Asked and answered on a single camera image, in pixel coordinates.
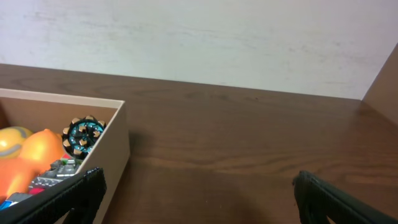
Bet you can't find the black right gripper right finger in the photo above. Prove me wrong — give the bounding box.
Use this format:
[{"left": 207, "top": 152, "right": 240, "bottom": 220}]
[{"left": 292, "top": 170, "right": 397, "bottom": 224}]

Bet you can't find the red toy robot figure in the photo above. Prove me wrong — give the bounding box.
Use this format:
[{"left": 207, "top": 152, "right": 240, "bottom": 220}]
[{"left": 1, "top": 159, "right": 80, "bottom": 210}]

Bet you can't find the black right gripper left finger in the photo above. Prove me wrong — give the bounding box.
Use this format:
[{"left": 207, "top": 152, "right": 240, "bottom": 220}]
[{"left": 1, "top": 167, "right": 106, "bottom": 224}]

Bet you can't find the orange dinosaur toy figure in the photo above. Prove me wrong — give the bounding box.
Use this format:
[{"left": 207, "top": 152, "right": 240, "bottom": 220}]
[{"left": 1, "top": 129, "right": 65, "bottom": 202}]

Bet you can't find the white cardboard box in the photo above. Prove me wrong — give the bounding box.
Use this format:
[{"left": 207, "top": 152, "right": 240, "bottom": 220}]
[{"left": 1, "top": 88, "right": 130, "bottom": 223}]

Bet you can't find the yellow ball with face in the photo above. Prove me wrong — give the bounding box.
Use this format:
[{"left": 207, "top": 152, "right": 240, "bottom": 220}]
[{"left": 0, "top": 126, "right": 33, "bottom": 159}]

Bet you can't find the black round cap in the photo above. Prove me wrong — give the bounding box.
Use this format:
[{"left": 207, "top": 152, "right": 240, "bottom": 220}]
[{"left": 62, "top": 115, "right": 106, "bottom": 161}]

